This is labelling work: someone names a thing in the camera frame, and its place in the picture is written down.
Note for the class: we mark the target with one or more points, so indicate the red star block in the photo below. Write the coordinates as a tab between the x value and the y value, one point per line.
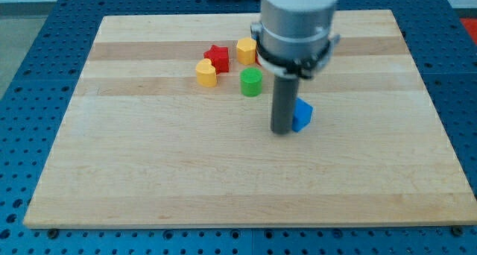
219	55

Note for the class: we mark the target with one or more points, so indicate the yellow hexagon block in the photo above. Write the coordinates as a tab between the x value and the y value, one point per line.
246	51

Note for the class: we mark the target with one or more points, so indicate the red block behind arm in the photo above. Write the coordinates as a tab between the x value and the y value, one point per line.
257	59

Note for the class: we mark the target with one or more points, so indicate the green cylinder block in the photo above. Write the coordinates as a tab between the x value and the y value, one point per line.
251	82

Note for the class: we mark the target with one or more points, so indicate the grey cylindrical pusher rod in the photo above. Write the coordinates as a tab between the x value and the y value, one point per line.
283	104

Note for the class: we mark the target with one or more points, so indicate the yellow heart block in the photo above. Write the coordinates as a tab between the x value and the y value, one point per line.
206	73

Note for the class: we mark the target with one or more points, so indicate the blue cube block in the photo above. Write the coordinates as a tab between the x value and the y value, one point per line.
302	115

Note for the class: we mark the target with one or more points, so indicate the wooden board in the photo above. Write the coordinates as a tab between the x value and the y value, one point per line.
143	145

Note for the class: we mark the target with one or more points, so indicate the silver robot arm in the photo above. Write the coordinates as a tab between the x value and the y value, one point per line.
293	42

